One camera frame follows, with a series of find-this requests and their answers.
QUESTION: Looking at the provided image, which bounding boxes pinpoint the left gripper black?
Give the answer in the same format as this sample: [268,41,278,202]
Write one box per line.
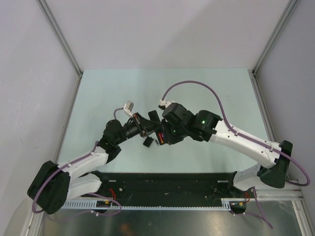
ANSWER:
[115,113,163,145]

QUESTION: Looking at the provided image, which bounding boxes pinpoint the red battery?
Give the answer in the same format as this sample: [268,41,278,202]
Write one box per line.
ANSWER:
[158,132,164,145]

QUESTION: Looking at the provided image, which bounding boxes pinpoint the black remote control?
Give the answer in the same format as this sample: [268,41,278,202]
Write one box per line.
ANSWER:
[148,110,166,146]

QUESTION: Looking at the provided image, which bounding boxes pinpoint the black battery cover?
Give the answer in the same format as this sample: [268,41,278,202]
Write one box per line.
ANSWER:
[143,137,154,148]

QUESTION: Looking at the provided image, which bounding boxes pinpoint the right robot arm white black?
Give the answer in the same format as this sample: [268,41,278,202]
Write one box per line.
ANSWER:
[159,100,292,197]

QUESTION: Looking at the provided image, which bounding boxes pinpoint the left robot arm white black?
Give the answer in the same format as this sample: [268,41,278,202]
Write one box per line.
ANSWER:
[27,110,161,214]

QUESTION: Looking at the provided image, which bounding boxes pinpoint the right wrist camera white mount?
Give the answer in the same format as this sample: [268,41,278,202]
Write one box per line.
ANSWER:
[158,99,175,111]

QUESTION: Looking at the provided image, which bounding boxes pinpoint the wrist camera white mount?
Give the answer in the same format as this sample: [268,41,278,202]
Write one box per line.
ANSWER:
[123,101,134,118]
[158,99,175,111]

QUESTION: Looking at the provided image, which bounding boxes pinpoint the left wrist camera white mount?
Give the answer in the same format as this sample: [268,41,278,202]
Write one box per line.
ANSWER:
[123,101,134,118]

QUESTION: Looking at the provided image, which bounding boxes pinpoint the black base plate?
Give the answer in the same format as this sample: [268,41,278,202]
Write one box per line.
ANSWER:
[93,171,246,202]

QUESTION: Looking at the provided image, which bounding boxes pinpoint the grey slotted cable duct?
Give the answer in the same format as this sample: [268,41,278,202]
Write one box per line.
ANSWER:
[62,198,245,210]

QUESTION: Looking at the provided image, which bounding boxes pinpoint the aluminium cross rail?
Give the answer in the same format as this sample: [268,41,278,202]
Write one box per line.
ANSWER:
[256,183,304,201]

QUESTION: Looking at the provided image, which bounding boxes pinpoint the left aluminium frame post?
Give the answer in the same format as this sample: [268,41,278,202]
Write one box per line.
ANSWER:
[36,0,83,78]

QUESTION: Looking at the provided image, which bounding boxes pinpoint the aluminium frame post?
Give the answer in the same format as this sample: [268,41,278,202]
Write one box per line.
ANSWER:
[252,0,300,74]
[36,0,83,78]

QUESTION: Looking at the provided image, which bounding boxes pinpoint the right aluminium frame post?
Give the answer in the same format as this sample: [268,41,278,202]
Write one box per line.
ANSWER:
[252,0,300,74]

